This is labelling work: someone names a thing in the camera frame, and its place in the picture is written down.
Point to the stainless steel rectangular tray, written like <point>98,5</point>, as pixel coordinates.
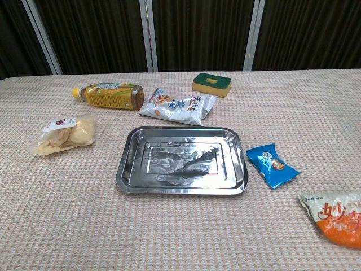
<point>180,161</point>

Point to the clear bag of pastries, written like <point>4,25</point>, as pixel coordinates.
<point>66,135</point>

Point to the white snack bag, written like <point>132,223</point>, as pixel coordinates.
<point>180,108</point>

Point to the green and yellow sponge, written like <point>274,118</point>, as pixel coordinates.
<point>212,83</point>

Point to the yellow corn drink bottle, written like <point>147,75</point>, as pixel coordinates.
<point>112,96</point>

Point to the beige woven tablecloth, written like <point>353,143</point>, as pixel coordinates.
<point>180,220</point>

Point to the blue snack packet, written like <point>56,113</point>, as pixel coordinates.
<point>270,165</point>

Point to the dark curtain panel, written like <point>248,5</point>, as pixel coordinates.
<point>93,35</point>
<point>201,34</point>
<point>310,34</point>
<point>17,42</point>

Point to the orange and white chips bag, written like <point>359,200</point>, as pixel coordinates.
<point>335,223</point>

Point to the grey partition post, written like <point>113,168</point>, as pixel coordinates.
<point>253,35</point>
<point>149,35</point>
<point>42,36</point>

